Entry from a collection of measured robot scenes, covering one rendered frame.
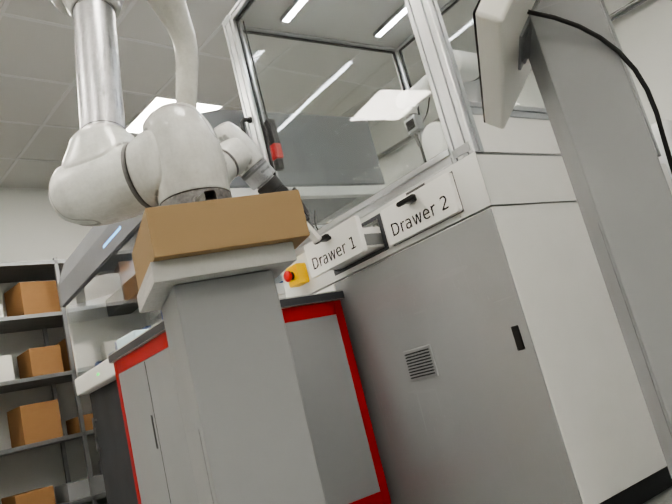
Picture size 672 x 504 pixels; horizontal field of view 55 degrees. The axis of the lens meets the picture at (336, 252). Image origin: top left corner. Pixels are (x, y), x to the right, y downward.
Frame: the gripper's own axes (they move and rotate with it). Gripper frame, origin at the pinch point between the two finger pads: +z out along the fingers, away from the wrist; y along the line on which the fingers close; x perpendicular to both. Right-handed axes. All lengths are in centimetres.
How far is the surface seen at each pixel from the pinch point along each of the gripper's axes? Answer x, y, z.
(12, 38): 196, 84, -170
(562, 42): -100, -7, -6
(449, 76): -54, 26, -10
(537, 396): -51, -22, 59
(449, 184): -45.5, 9.6, 11.0
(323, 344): 11.2, -16.9, 28.4
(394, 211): -22.9, 10.2, 10.1
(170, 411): 28, -59, 9
